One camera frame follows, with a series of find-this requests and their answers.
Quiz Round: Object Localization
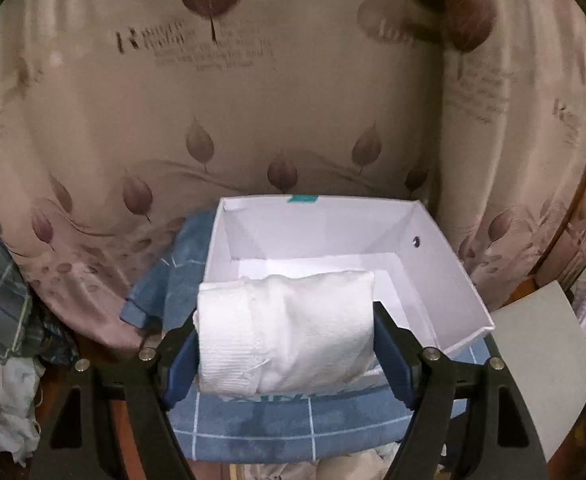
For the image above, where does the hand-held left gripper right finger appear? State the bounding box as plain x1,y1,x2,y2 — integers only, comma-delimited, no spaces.
370,300,548,480

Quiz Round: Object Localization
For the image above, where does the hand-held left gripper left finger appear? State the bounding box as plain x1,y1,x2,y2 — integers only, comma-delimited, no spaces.
29,312,204,480

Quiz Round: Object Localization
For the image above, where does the white cardboard box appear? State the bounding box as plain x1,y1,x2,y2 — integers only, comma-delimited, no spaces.
202,194,496,403

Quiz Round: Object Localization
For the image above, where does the white towel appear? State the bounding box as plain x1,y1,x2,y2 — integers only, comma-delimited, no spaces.
195,269,378,396

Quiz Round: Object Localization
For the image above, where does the blue cloth with white grid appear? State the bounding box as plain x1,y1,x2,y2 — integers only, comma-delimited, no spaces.
120,210,478,462

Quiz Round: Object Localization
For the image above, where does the grey flat board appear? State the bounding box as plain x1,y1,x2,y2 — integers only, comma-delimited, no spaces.
488,280,586,463

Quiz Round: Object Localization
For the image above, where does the crumpled white cloth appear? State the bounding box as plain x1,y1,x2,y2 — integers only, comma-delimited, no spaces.
0,345,49,466

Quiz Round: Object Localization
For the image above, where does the leaf print curtain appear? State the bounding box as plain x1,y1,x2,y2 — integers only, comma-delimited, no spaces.
0,0,586,356

